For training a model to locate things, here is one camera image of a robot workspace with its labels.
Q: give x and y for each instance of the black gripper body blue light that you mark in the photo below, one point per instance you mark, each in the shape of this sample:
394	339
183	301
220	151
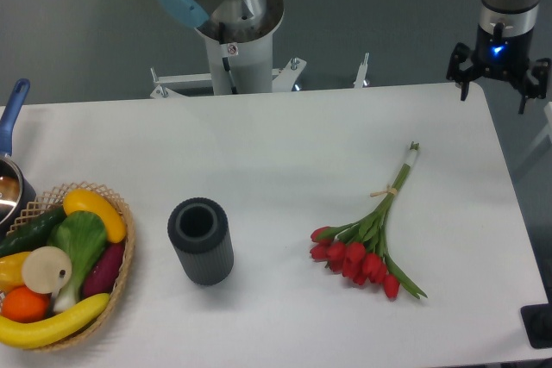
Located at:
506	59

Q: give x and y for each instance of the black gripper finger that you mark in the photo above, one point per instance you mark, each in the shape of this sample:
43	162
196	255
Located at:
535	82
463	68

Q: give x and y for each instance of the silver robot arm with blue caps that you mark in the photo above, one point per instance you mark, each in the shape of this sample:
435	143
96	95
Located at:
500	18

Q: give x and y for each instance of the red tulip bouquet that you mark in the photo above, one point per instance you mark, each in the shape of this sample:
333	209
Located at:
359	250

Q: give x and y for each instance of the black clamp at table edge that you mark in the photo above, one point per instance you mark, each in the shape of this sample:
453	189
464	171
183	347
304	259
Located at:
537	324

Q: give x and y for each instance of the dark grey ribbed vase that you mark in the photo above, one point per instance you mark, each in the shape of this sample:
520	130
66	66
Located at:
198	229

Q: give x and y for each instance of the green bok choy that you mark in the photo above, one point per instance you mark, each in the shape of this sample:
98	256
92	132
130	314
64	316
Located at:
82	236

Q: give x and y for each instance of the purple eggplant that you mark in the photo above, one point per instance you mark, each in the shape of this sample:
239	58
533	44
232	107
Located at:
103	275

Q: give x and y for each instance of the woven wicker basket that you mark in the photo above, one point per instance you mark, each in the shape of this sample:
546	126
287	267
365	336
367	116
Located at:
53	198

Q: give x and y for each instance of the green cucumber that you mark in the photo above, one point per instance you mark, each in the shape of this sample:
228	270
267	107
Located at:
32	234

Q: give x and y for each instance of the beige round disc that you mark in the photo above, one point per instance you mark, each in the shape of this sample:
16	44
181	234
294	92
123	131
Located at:
46	270

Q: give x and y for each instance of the yellow bell pepper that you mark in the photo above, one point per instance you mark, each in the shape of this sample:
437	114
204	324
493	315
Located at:
11	271

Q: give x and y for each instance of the orange fruit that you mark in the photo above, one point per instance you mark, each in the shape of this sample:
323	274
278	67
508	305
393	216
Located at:
24	305

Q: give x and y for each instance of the yellow banana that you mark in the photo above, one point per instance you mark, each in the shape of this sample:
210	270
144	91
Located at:
51	330

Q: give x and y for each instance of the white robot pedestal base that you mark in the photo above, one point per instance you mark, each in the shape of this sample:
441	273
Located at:
239	43

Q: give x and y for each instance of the white metal frame bracket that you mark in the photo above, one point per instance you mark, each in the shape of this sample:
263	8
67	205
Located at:
285	79

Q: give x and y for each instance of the blue handled saucepan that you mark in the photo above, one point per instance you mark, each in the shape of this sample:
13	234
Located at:
16	191

